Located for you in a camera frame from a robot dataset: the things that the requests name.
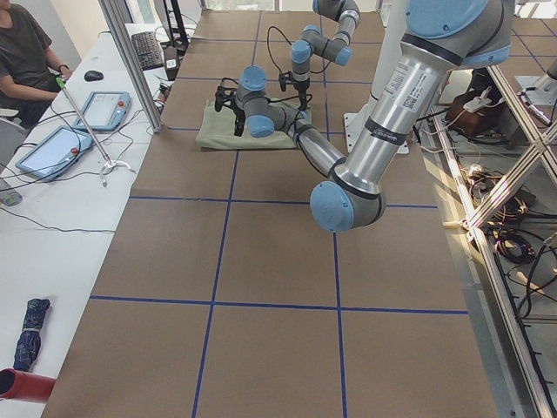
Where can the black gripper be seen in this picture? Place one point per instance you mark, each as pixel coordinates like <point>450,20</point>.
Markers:
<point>238,114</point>
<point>300,85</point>

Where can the olive green long-sleeve shirt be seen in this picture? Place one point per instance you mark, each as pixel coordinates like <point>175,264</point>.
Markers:
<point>217,129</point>

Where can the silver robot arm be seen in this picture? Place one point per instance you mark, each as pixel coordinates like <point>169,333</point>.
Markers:
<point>432,39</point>
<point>312,42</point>

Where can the black computer keyboard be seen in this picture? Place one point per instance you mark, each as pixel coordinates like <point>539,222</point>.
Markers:
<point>147,50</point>

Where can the upper teach pendant tablet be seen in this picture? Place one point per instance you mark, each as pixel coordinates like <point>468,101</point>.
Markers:
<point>104,111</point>

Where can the teach pendant tablet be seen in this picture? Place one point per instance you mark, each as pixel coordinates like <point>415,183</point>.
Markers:
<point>104,111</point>
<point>54,155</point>

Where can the metal grabber stick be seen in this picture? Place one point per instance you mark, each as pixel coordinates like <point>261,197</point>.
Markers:
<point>87,126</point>

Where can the black computer mouse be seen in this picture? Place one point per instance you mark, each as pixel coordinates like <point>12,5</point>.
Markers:
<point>91,76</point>

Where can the white side table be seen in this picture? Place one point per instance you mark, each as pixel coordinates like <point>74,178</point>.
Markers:
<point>54,242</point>

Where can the lower teach pendant tablet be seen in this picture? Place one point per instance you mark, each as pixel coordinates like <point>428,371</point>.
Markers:
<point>54,155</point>

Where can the seated person dark shirt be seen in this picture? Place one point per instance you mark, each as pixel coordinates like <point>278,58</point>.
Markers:
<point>29,66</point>

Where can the dark blue folded cloth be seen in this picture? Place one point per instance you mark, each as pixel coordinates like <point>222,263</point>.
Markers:
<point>29,341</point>

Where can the red cylinder object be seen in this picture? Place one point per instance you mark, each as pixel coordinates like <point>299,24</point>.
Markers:
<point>24,386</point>

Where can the aluminium frame post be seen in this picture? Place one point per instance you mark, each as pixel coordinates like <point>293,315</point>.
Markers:
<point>122,40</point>

